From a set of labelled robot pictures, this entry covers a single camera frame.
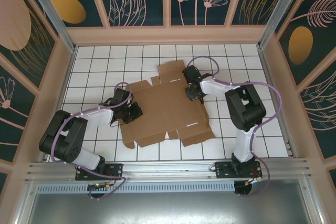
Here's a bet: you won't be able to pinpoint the brown cardboard box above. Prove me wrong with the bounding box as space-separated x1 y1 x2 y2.
120 60 217 149

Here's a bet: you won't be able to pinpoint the grey metal sheet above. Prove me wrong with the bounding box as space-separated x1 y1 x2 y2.
26 191 316 224

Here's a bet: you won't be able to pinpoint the dark panel oval and fern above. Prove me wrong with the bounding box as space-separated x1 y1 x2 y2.
277 0 336 86

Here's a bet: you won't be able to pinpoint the dark panel orange oval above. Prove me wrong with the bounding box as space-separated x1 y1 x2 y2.
39 0 110 28

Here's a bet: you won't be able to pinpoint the dark panel single pink flower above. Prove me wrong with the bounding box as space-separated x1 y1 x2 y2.
0 60 39 163

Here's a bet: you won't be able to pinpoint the dark panel pink fern leaves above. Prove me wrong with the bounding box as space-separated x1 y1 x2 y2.
299 63 336 159

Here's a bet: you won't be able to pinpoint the dark panel large pink circle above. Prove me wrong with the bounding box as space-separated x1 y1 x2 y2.
0 0 58 90

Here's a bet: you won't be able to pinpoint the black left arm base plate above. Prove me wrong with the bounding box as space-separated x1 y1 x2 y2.
75 163 124 182

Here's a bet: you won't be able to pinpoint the long aluminium frame rail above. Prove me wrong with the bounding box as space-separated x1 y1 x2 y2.
25 157 313 183

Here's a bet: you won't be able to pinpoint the grey slotted cable duct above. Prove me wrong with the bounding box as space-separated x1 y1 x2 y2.
36 182 236 194

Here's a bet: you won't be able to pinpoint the aluminium table side rail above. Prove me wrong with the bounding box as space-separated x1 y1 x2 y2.
39 46 77 162
258 47 295 159

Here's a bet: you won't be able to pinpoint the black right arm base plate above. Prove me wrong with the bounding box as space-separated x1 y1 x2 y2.
214 161 263 180

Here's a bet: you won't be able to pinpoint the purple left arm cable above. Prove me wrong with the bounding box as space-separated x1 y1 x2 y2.
51 81 133 200

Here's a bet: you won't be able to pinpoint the aluminium corner post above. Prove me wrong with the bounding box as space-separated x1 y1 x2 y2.
257 0 302 49
22 0 77 53

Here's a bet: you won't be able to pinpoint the short aluminium frame bar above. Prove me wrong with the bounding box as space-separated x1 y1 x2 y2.
14 182 39 224
299 180 325 224

